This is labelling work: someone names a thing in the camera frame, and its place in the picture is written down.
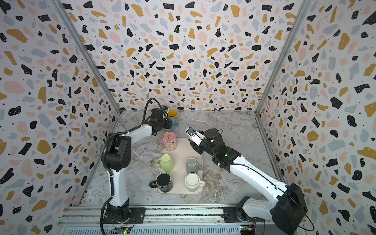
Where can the aluminium corner post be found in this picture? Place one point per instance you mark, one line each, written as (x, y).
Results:
(63, 15)
(295, 27)

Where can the black mug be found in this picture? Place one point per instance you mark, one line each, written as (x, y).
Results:
(163, 182)

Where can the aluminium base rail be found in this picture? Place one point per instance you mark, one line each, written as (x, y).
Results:
(162, 220)

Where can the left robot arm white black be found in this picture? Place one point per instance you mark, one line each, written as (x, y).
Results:
(116, 157)

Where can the cream rectangular tray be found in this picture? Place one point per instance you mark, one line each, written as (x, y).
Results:
(180, 156)

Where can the left aluminium corner post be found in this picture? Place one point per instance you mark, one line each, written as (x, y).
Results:
(63, 15)

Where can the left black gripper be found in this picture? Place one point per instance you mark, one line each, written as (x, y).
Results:
(168, 121)

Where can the white mug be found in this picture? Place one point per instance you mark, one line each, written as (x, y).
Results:
(193, 182)

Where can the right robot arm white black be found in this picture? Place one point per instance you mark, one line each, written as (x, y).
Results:
(286, 206)

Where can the grey mug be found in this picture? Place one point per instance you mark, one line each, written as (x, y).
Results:
(192, 166)

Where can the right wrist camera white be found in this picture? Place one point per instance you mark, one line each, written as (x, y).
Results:
(195, 136)

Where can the light green mug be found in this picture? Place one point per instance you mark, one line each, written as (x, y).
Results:
(166, 163)

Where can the light blue butterfly mug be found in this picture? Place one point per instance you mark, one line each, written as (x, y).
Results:
(173, 116)

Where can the right aluminium corner post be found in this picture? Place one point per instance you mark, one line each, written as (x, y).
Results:
(295, 27)

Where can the pink patterned mug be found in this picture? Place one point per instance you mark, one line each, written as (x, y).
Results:
(168, 141)

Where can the left green circuit board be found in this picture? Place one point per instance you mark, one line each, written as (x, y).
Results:
(122, 230)

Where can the right circuit board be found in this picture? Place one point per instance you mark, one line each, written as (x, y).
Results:
(247, 230)

